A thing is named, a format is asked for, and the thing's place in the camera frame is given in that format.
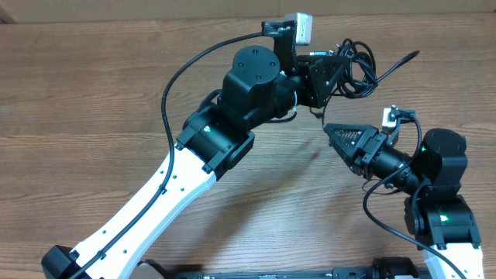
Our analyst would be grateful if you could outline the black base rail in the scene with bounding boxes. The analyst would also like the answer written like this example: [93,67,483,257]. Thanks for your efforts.
[131,257,431,279]

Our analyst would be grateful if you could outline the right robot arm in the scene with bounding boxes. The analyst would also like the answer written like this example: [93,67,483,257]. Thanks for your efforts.
[324,120,484,278]

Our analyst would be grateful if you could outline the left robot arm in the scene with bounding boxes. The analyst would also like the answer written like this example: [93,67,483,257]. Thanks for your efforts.
[41,46,350,278]

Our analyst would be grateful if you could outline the black USB cable long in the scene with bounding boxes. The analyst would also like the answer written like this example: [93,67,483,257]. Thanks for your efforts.
[332,38,420,99]

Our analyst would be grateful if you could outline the black USB cable short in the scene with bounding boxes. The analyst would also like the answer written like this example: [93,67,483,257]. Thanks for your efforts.
[309,38,378,126]

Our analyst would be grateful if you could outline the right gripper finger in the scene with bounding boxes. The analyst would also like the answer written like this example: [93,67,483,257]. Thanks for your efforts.
[329,143,358,173]
[324,123,378,150]

